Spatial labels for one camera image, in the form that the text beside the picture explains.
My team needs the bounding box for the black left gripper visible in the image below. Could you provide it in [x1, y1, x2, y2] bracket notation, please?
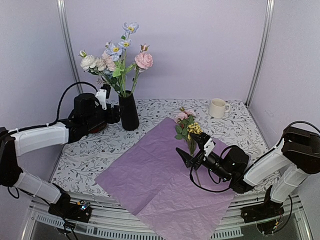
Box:
[84, 103, 125, 131]

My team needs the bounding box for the yellow small flower sprig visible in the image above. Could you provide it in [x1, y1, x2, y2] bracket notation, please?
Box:
[186, 121, 204, 187]

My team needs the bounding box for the pink rose flower stem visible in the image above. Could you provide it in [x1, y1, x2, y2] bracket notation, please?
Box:
[174, 107, 196, 141]

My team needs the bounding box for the light blue flower stem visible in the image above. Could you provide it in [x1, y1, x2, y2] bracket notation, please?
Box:
[102, 68, 113, 79]

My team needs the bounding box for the purple pink wrapping paper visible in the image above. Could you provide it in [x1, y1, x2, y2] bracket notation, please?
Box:
[95, 117, 235, 240]

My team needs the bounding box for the white rose flower stem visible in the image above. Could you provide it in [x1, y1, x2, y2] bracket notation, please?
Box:
[79, 50, 107, 76]

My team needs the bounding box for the blue poppy flower stem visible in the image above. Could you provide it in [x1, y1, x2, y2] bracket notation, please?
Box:
[104, 22, 140, 98]

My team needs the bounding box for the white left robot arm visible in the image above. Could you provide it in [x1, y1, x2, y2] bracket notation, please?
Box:
[0, 90, 123, 217]

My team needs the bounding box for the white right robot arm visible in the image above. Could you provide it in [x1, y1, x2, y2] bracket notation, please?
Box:
[175, 122, 320, 218]

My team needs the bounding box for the black tapered vase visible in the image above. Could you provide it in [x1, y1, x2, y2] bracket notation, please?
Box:
[118, 90, 140, 131]

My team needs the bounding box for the floral patterned tablecloth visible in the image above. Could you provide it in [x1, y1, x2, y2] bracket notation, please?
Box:
[50, 99, 268, 198]

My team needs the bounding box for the cream ceramic mug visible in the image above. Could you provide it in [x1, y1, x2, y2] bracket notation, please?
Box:
[208, 98, 231, 119]

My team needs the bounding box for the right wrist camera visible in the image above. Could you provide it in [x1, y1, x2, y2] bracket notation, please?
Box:
[199, 132, 215, 158]

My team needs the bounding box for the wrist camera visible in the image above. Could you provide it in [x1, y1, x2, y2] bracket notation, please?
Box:
[95, 84, 111, 110]
[199, 132, 215, 158]

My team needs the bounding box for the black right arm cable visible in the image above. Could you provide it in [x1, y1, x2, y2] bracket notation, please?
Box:
[189, 147, 236, 193]

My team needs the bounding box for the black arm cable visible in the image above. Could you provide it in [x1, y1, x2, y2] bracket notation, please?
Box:
[189, 147, 236, 193]
[7, 81, 98, 133]

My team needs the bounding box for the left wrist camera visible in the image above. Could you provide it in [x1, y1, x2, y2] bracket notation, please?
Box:
[95, 84, 111, 110]

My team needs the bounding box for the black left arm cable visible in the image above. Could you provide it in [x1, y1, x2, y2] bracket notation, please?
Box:
[7, 81, 98, 133]

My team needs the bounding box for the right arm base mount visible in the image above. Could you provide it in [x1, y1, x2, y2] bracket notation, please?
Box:
[240, 185, 285, 235]

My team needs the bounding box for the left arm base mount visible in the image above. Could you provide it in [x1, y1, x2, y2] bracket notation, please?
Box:
[48, 184, 92, 223]

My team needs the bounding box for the aluminium front rail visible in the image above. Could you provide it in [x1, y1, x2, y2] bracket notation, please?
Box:
[21, 193, 313, 240]

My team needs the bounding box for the left aluminium frame post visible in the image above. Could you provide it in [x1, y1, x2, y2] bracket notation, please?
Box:
[56, 0, 81, 83]

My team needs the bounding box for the aluminium frame post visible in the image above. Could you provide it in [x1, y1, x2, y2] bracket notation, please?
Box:
[245, 0, 275, 109]
[56, 0, 81, 83]

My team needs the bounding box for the right aluminium frame post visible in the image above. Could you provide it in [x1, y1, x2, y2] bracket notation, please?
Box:
[245, 0, 275, 109]

